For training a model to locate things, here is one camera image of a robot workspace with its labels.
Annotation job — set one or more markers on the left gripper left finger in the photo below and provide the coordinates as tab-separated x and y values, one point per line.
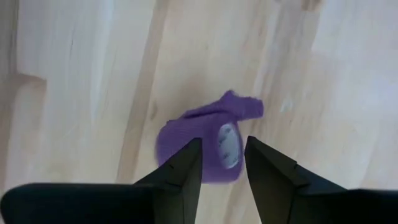
124	205

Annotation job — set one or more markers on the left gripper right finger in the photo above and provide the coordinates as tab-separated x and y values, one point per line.
311	205

